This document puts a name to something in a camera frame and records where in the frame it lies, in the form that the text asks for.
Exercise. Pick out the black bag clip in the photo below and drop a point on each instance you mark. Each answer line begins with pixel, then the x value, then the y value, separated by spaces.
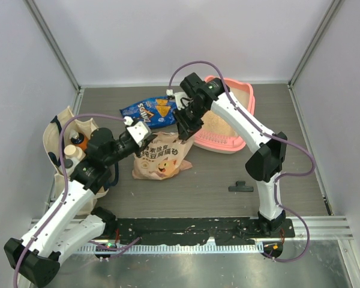
pixel 241 186

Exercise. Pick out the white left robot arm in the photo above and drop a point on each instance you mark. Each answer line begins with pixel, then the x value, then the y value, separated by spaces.
pixel 39 254

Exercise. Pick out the cream canvas tote bag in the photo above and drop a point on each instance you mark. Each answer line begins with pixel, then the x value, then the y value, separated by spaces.
pixel 55 139

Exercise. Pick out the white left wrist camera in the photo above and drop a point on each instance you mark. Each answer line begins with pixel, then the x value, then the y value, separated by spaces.
pixel 139 130

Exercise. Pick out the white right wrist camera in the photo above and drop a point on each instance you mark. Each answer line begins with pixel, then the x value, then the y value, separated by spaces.
pixel 180 98

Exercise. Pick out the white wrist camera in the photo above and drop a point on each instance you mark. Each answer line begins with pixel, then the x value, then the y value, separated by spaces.
pixel 139 130
pixel 180 98

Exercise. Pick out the pink cat litter box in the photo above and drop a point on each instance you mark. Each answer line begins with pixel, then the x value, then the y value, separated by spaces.
pixel 216 134

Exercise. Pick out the blue Doritos chip bag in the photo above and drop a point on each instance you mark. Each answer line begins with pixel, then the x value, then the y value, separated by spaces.
pixel 156 112

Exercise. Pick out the grey-capped bottle in tote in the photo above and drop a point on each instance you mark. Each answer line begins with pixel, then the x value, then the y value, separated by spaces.
pixel 68 163

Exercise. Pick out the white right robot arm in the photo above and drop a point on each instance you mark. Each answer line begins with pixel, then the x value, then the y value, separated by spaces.
pixel 268 149

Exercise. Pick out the orange bottle in tote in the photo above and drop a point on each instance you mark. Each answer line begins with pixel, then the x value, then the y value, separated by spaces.
pixel 82 142

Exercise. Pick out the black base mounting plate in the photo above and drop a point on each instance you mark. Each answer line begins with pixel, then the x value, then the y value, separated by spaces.
pixel 193 231

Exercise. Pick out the pink cat litter bag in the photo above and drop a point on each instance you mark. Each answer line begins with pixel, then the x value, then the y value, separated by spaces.
pixel 163 158

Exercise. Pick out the white bottle in tote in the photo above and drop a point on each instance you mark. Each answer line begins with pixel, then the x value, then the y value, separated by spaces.
pixel 72 151

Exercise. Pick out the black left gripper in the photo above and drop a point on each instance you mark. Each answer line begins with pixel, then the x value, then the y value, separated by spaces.
pixel 146 143

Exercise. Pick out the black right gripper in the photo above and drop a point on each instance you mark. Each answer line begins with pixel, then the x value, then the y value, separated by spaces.
pixel 185 130

